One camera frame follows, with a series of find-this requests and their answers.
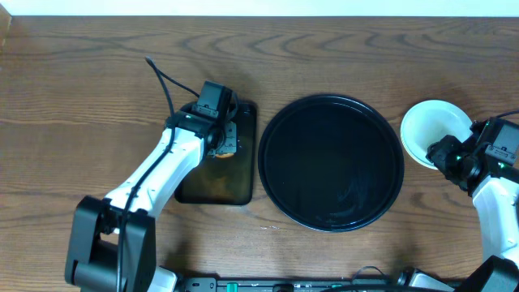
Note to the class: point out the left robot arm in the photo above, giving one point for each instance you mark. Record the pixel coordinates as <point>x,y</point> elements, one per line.
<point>112,245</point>

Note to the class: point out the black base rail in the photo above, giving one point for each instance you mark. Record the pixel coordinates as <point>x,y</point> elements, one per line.
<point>365,276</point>

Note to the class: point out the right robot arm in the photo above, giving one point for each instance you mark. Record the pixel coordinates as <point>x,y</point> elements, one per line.
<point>493,186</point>

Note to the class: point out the orange green scrub sponge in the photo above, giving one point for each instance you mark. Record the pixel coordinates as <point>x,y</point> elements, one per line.
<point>224,155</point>

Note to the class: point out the black round tray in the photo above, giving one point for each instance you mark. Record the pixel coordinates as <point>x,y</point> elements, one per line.
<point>331,163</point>

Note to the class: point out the light blue plate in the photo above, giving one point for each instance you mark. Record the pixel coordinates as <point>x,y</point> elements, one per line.
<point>428,122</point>

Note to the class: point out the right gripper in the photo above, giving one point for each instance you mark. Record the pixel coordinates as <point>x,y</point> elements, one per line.
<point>439,153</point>

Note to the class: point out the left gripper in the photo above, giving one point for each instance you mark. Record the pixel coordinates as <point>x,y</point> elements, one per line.
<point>229,138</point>

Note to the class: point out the black rectangular water tray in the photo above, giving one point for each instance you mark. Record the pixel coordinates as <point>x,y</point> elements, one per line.
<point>227,179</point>

